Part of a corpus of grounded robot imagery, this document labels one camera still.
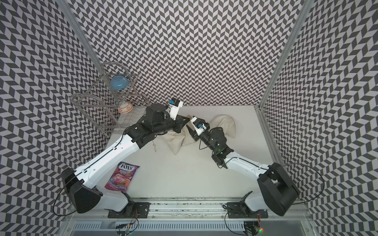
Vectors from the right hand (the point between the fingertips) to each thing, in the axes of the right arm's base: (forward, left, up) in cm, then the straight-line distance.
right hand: (190, 121), depth 75 cm
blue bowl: (+34, +49, +1) cm, 59 cm away
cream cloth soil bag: (-1, +9, -17) cm, 19 cm away
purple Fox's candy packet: (-20, +39, -24) cm, 50 cm away
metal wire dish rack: (+23, +63, -15) cm, 68 cm away
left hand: (-3, +1, +4) cm, 5 cm away
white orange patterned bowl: (+28, +50, -17) cm, 60 cm away
